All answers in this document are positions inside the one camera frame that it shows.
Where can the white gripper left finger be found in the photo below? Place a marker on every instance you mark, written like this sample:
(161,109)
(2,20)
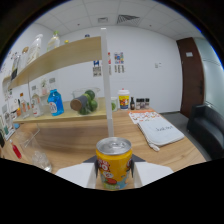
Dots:
(78,173)

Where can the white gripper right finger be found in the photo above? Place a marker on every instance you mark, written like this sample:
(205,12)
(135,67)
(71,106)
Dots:
(150,172)

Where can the yellow juice can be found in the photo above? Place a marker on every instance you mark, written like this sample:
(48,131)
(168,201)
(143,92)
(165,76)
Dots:
(113,166)

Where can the clear bottle with orange cap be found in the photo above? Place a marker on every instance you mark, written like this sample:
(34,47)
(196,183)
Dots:
(24,108)

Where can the clear glass tumbler with ice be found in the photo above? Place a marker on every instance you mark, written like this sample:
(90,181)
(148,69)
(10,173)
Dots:
(40,158)

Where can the orange white printed sheet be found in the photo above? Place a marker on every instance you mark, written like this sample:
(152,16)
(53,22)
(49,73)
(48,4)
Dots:
(141,116)

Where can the small spice jar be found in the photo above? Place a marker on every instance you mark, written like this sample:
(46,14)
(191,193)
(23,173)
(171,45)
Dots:
(138,104)
(147,103)
(142,104)

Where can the dark sauce bottle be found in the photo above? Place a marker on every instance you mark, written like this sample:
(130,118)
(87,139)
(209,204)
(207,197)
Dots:
(132,104)

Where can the black armchair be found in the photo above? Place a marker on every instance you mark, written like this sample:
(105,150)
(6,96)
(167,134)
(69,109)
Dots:
(206,130)

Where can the blue liquid bottle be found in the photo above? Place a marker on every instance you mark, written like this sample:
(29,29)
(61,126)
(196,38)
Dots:
(55,105)

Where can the glass jar of limes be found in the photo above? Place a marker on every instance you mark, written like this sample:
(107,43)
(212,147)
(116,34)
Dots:
(87,100)

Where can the brown door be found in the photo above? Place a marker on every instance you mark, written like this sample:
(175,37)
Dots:
(190,76)

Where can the white two-tier wooden shelf rack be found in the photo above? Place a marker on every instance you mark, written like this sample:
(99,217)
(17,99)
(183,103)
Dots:
(63,56)

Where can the tall black yellow can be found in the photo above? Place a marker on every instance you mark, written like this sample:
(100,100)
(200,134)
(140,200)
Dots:
(14,68)

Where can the glass jar with cork lid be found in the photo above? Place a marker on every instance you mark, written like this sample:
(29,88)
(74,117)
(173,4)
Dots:
(23,60)

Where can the teal bottle with yellow cap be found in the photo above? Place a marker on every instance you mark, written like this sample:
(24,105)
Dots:
(66,41)

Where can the clear bottle with blue cap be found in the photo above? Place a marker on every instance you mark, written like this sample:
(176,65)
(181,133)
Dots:
(87,35)

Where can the ceiling vent grille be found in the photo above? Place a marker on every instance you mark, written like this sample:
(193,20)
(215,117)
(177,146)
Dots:
(127,19)

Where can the square ceiling diffuser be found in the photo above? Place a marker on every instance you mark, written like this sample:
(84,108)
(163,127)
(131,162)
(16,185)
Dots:
(102,20)

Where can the blue wall poster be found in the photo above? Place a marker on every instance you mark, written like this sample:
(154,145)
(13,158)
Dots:
(97,68)

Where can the white wall switch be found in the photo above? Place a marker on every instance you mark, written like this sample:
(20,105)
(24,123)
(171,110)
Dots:
(157,65)

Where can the multicolour wall poster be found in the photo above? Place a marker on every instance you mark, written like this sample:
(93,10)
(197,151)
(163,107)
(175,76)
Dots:
(119,60)

